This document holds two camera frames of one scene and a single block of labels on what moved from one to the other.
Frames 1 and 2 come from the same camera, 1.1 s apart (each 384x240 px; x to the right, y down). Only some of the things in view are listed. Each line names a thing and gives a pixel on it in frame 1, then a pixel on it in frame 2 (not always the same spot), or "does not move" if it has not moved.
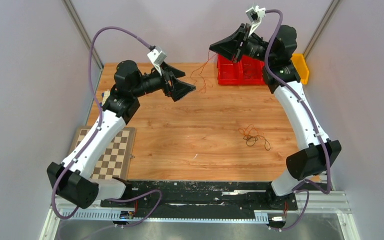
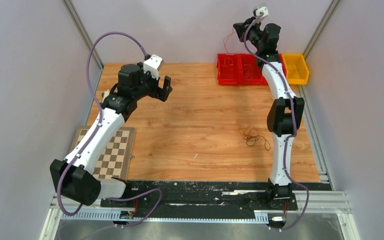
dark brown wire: (247, 74) does not move
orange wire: (250, 131) does not move
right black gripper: (231, 46) -> (241, 28)
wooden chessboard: (117, 160) does not move
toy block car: (105, 95) does not move
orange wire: (202, 66) -> (228, 60)
